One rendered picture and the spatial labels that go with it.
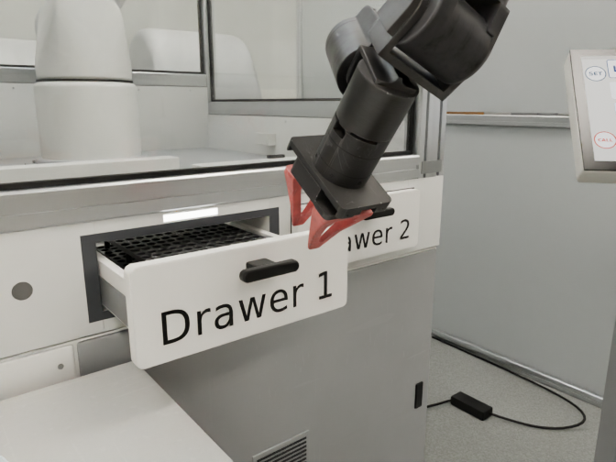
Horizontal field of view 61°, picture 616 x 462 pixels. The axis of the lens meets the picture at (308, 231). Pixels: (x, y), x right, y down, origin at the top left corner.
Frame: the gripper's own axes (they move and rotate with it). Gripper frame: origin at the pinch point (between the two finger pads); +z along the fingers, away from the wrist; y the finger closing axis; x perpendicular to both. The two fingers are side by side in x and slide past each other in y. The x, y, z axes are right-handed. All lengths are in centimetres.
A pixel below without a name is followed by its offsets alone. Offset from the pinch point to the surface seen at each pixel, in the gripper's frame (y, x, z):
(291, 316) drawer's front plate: -3.0, -1.4, 13.1
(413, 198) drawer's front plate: 13.9, -40.3, 15.6
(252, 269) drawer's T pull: -0.5, 5.9, 4.2
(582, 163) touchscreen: 4, -70, 2
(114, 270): 9.9, 16.3, 13.9
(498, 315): 12, -154, 104
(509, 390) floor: -14, -138, 110
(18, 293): 12.5, 25.8, 18.3
